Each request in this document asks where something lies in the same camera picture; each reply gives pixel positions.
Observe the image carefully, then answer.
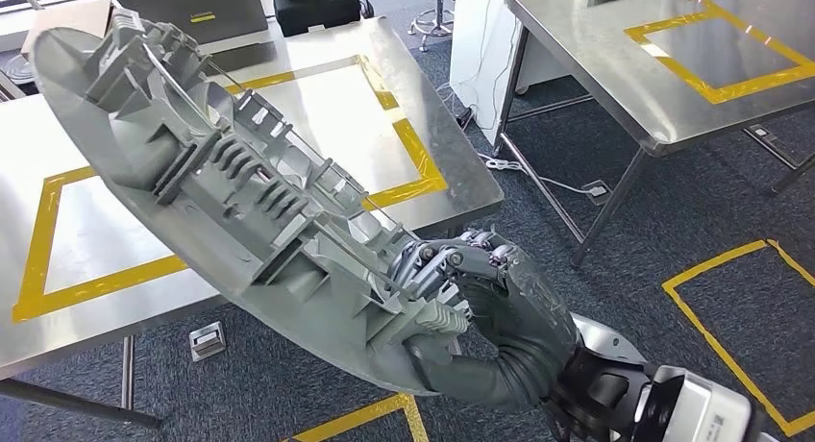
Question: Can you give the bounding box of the white floor cable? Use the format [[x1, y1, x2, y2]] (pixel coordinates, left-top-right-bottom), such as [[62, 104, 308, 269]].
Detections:
[[477, 152, 590, 195]]

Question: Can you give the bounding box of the stainless steel workbench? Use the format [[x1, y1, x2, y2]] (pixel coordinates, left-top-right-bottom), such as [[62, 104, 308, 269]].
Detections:
[[0, 15, 506, 429], [493, 0, 815, 268]]

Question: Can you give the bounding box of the floor power socket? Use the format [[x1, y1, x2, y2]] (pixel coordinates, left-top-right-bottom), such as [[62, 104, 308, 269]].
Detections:
[[582, 180, 612, 206]]

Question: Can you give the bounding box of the grey plastic wheel hubcap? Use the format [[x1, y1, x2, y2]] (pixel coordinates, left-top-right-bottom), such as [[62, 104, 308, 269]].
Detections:
[[28, 9, 476, 396]]

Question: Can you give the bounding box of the black stool chrome base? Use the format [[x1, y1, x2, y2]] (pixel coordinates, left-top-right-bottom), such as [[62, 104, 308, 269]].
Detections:
[[407, 0, 461, 53]]

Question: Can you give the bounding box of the grey laptop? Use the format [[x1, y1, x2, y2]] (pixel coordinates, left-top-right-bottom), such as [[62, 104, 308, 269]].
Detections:
[[114, 0, 270, 46]]

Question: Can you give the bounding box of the metal floor socket box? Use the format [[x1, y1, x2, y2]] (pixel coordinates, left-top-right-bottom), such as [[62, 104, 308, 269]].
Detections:
[[188, 321, 227, 362]]

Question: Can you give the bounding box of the black carrying case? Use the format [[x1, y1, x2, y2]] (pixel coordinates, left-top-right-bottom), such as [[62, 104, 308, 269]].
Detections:
[[273, 0, 362, 38]]

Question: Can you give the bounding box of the brown cardboard box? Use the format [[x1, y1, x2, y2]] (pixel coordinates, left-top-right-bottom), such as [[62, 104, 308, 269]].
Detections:
[[22, 0, 116, 55]]

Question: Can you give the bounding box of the white cabinet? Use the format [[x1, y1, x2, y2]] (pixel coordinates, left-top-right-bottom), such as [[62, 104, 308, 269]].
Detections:
[[448, 0, 571, 149]]

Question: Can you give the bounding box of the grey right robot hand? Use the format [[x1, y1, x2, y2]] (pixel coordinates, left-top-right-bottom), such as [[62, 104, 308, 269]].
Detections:
[[388, 229, 581, 407]]

